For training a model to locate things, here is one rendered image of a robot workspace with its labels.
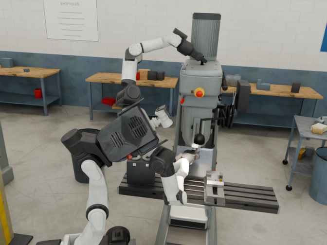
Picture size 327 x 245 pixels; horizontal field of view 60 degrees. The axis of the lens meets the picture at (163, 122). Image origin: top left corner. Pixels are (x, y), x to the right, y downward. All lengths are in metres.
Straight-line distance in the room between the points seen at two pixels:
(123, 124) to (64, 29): 5.45
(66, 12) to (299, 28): 4.76
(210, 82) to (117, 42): 4.83
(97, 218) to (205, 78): 1.07
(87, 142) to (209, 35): 1.09
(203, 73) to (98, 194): 0.97
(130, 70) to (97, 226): 0.98
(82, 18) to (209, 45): 4.84
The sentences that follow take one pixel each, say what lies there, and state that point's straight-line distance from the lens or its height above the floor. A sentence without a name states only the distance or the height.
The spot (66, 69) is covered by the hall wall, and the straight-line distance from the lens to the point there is 6.96.
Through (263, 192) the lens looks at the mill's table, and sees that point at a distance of 2.37.
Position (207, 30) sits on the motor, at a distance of 2.06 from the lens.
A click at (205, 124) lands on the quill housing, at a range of 1.94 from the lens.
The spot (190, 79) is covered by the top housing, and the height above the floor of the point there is 1.83.
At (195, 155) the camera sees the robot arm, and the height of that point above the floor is 1.25.
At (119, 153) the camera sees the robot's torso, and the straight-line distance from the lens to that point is 1.54.
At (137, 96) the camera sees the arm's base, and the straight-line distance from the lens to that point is 1.64.
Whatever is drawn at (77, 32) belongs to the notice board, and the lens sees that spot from 6.72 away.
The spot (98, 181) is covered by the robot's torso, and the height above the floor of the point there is 1.26.
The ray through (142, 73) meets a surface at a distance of 5.85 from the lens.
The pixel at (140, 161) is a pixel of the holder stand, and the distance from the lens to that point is 2.20.
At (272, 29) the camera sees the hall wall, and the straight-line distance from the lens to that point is 6.23.
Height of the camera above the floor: 2.21
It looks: 22 degrees down
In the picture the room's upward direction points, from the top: 2 degrees clockwise
